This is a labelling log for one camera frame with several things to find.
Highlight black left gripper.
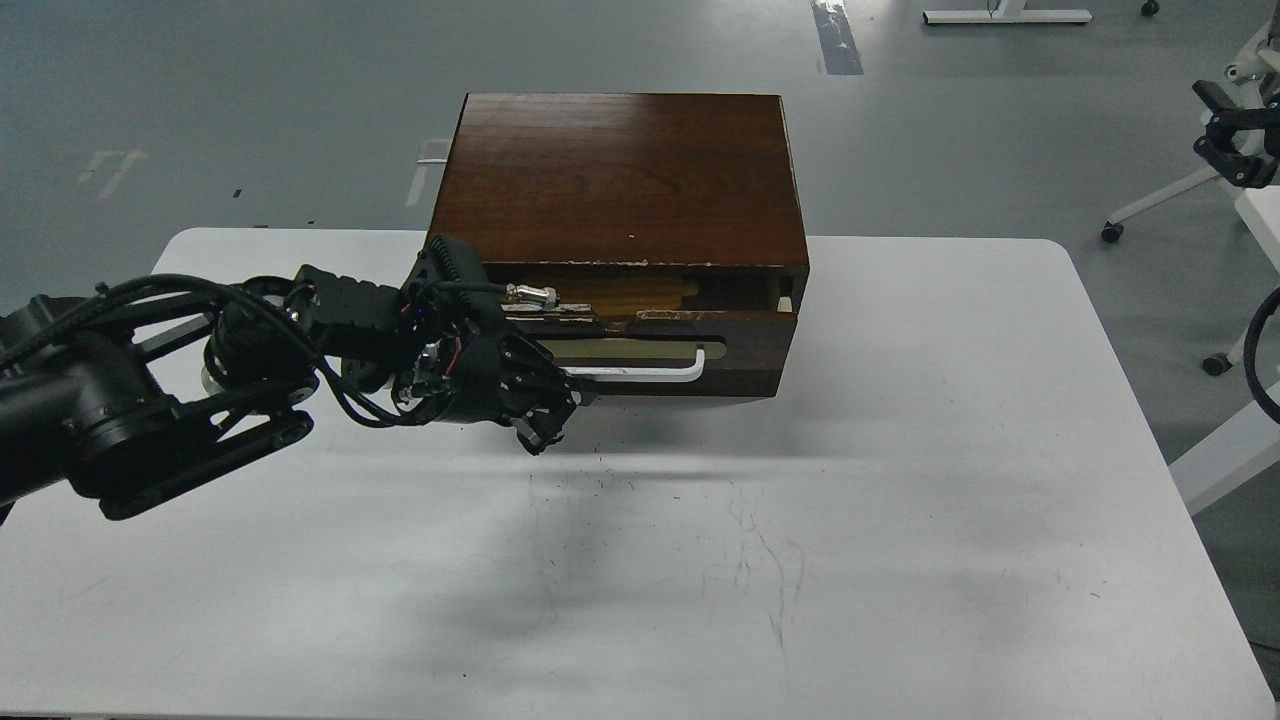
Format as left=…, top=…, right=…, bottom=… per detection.
left=300, top=234, right=599, bottom=456

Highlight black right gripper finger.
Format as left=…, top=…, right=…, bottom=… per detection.
left=1192, top=79, right=1279, bottom=190

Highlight yellow corn cob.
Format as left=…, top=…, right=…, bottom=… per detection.
left=518, top=272, right=700, bottom=315

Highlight wooden drawer with white handle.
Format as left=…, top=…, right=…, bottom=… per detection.
left=486, top=263, right=805, bottom=398

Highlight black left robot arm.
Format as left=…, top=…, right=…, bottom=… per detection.
left=1, top=236, right=596, bottom=520

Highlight dark wooden drawer cabinet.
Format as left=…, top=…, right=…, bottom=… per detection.
left=429, top=92, right=810, bottom=307

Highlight white table foot bar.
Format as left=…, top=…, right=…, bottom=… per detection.
left=922, top=1, right=1093, bottom=27

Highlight grey floor tape strip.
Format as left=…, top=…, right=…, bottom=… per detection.
left=809, top=1, right=865, bottom=77

